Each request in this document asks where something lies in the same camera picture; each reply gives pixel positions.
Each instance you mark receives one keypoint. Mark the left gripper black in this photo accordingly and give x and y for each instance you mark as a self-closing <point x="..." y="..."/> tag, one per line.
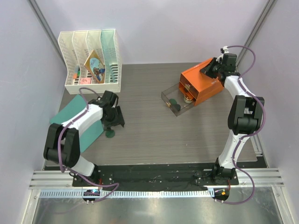
<point x="108" y="125"/>

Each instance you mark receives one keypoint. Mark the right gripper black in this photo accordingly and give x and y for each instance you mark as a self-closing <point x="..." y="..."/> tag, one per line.
<point x="210" y="67"/>

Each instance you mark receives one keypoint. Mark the dark green round disc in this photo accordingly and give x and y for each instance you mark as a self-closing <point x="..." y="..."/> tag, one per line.
<point x="110" y="133"/>

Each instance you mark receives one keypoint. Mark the gold compact jar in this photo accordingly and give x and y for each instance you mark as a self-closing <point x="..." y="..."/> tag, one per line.
<point x="187" y="99"/>

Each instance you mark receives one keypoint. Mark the dark green round lid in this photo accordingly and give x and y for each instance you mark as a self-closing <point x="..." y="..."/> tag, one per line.
<point x="172" y="101"/>

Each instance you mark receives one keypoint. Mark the black round cap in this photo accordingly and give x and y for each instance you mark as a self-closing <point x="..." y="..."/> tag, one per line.
<point x="178" y="107"/>

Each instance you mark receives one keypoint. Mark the clear drawer gold knob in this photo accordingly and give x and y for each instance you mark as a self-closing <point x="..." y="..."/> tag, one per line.
<point x="175" y="93"/>

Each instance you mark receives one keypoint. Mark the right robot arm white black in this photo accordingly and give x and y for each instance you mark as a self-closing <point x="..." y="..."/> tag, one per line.
<point x="246" y="117"/>

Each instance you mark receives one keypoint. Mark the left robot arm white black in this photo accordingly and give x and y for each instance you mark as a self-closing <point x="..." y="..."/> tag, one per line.
<point x="62" y="144"/>

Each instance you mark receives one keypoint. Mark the orange drawer box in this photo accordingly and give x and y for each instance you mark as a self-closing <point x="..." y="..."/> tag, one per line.
<point x="206" y="86"/>

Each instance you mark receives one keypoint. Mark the teal cutting mat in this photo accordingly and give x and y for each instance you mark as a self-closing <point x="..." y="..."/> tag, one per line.
<point x="77" y="105"/>

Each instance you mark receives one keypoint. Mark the pink sticky note pad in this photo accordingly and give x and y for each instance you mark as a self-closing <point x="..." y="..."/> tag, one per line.
<point x="85" y="81"/>

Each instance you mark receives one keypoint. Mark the illustrated book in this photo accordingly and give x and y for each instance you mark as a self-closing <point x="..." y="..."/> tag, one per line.
<point x="96" y="67"/>

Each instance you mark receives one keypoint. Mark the orange green markers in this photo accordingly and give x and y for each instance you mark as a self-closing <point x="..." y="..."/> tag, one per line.
<point x="76" y="72"/>

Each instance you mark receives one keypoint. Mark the white mesh file organizer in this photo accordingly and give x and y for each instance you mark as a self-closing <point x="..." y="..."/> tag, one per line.
<point x="75" y="47"/>

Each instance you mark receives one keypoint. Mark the teal folder in organizer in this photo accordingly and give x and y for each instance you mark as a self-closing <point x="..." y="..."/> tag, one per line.
<point x="109" y="53"/>

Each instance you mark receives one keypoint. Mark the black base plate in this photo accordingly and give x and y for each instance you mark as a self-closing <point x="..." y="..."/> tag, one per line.
<point x="163" y="177"/>

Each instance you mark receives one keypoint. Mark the aluminium rail frame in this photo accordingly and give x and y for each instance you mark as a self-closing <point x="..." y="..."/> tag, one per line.
<point x="158" y="194"/>

